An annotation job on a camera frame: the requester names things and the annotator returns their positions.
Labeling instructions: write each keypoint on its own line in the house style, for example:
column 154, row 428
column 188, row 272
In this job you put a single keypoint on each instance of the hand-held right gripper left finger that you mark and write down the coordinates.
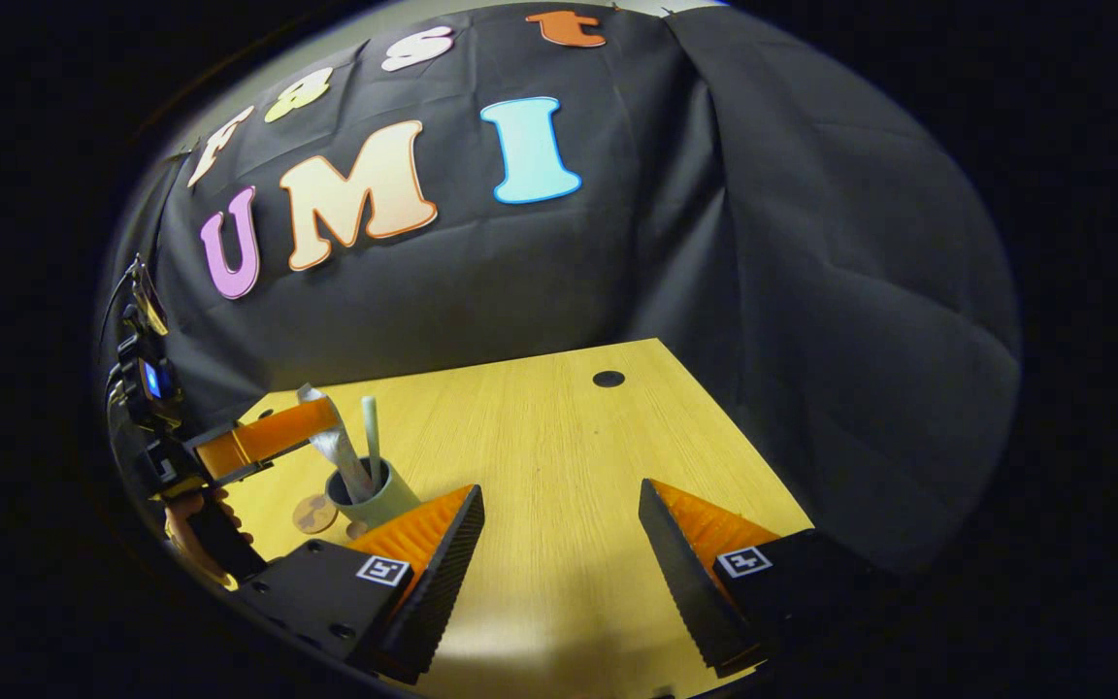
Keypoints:
column 443, row 573

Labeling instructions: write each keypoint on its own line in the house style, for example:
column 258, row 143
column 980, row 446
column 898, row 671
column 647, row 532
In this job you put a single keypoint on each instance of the round brown coaster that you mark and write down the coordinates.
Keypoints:
column 314, row 515

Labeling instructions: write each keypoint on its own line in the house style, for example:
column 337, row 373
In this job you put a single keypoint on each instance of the pale green toothbrush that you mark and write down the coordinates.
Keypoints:
column 371, row 437

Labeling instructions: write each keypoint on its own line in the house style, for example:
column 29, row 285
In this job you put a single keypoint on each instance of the black backdrop cloth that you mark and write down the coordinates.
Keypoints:
column 763, row 291

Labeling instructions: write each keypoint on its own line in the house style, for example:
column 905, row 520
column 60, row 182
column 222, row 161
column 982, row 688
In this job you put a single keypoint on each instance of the wooden desktop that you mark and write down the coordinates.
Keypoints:
column 559, row 447

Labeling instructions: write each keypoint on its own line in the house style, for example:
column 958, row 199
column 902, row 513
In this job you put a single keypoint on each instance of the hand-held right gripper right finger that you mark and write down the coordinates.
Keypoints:
column 680, row 573

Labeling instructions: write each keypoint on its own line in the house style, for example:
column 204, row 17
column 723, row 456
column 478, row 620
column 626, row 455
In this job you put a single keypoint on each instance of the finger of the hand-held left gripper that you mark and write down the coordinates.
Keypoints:
column 268, row 432

